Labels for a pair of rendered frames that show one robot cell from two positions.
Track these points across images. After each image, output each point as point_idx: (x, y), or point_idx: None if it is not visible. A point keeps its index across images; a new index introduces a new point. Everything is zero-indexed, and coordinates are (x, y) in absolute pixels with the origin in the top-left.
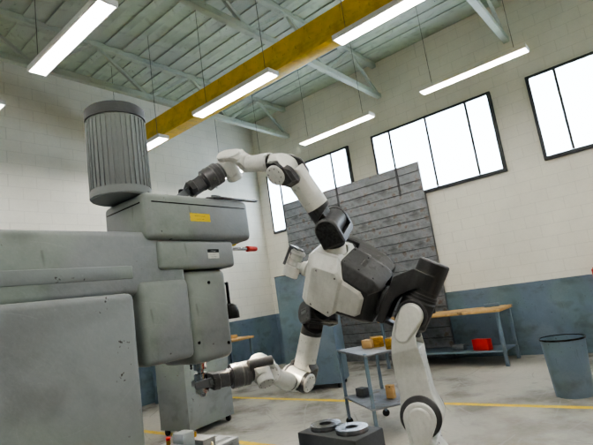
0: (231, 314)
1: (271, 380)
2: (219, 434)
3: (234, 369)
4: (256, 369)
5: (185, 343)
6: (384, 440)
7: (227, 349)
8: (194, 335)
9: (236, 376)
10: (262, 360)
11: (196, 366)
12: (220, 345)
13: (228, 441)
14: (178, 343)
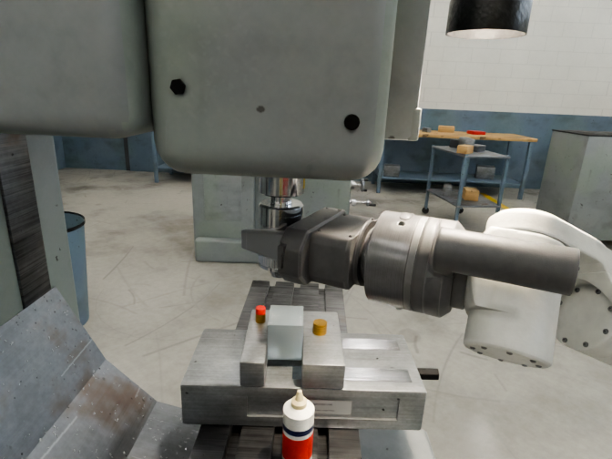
0: (476, 10)
1: (526, 358)
2: (406, 347)
3: (375, 240)
4: (474, 279)
5: (70, 67)
6: None
7: (337, 150)
8: (159, 45)
9: (371, 270)
10: (508, 259)
11: (259, 180)
12: (298, 126)
13: (386, 392)
14: (31, 63)
